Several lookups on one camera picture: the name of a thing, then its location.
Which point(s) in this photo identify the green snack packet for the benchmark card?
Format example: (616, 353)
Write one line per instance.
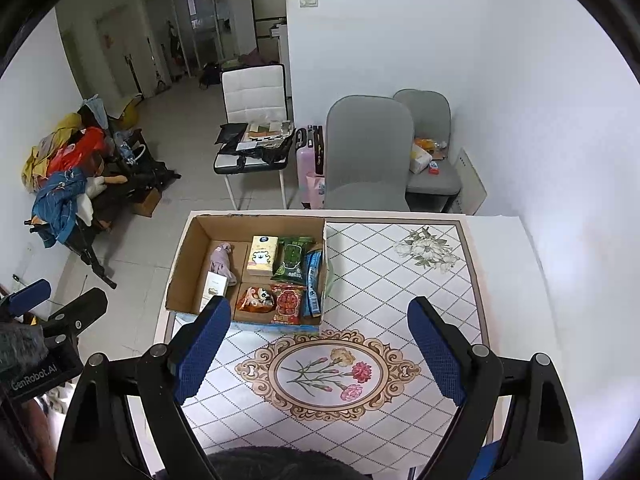
(292, 260)

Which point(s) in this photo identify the orange snack packet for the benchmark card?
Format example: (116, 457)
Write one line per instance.
(255, 299)

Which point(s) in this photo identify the small brown cardboard box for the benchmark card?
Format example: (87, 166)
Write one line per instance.
(146, 202)

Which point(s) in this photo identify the black folding rack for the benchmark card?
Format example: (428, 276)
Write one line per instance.
(140, 180)

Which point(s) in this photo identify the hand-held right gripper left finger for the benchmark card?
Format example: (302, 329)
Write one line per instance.
(200, 350)

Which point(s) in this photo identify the small grey chair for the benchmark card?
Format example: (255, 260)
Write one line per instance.
(432, 110)

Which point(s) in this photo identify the yellow bag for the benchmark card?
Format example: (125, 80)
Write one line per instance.
(130, 115)

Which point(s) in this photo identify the beige flat board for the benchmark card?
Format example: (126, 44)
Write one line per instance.
(472, 180)

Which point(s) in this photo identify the white plastic bag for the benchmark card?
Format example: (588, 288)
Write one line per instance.
(420, 160)

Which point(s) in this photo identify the small red box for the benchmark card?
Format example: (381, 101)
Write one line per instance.
(435, 168)

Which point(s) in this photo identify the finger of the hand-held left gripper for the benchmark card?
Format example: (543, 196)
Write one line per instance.
(30, 296)
(80, 312)

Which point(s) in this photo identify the red snack packet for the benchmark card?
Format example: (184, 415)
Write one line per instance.
(288, 305)

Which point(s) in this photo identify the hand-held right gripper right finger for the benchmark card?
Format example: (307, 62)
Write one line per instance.
(440, 355)

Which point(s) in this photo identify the long blue snack packet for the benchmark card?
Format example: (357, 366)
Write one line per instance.
(312, 285)

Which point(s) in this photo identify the white padded chair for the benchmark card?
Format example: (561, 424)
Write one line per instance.
(255, 92)

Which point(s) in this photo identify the yellow tissue pack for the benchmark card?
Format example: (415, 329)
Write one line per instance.
(261, 256)

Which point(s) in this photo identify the pink suitcase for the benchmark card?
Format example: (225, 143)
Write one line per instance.
(307, 152)

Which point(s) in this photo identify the black laptop bag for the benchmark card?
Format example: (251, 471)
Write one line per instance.
(231, 135)

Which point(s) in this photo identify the diamond pattern floral tablecloth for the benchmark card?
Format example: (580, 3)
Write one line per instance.
(395, 285)

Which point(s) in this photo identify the pile of colourful clothes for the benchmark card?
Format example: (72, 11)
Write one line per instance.
(60, 190)

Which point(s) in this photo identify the stack of papers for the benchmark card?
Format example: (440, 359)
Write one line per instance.
(269, 130)

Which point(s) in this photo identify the pink paper bag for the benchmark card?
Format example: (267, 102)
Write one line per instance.
(316, 190)

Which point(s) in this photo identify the large grey chair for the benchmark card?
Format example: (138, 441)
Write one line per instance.
(367, 145)

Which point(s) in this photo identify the white tissue pack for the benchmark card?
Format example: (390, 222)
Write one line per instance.
(212, 290)

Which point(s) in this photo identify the dark fleece garment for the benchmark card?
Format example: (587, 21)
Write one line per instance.
(265, 465)

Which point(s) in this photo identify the purple cloth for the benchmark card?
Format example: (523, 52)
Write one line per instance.
(222, 262)

